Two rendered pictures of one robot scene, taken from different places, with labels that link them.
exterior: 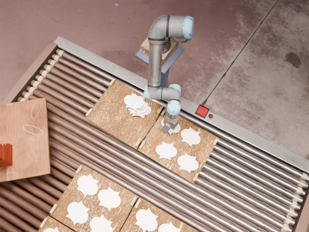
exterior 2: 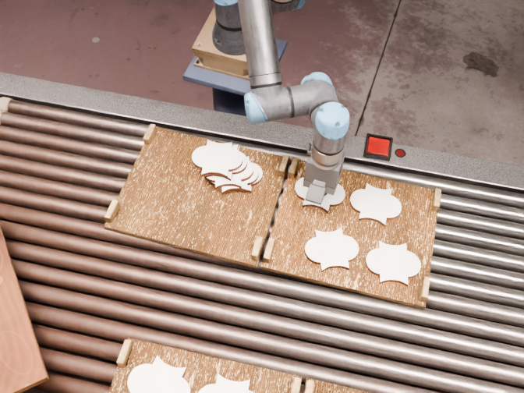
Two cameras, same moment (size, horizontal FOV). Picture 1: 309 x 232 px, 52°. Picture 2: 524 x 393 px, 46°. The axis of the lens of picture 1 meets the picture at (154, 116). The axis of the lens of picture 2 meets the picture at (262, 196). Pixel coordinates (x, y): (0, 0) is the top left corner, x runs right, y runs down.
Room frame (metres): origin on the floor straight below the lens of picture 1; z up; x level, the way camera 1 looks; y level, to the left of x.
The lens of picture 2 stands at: (-0.11, 0.29, 2.30)
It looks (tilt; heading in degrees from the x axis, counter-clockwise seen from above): 56 degrees down; 344
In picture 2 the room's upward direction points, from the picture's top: 2 degrees clockwise
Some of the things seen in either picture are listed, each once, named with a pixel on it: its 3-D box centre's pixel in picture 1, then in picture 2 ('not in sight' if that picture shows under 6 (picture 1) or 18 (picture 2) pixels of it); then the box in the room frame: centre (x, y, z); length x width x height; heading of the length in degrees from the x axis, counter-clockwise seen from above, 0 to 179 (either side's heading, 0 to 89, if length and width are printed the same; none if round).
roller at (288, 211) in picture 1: (156, 140); (296, 236); (0.63, -0.02, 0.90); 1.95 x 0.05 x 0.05; 63
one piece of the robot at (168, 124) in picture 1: (169, 122); (320, 175); (0.71, -0.09, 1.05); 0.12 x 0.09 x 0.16; 146
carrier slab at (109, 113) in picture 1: (124, 113); (200, 192); (0.81, 0.20, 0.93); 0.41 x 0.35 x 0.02; 60
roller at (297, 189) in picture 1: (167, 122); (306, 190); (0.77, -0.09, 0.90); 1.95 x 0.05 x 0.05; 63
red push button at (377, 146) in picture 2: (202, 111); (377, 147); (0.85, -0.32, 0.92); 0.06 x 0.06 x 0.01; 63
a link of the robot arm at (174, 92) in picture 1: (171, 94); (313, 98); (0.83, -0.10, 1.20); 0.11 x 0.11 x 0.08; 87
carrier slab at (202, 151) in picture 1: (178, 144); (354, 228); (0.61, -0.17, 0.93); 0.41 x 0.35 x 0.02; 61
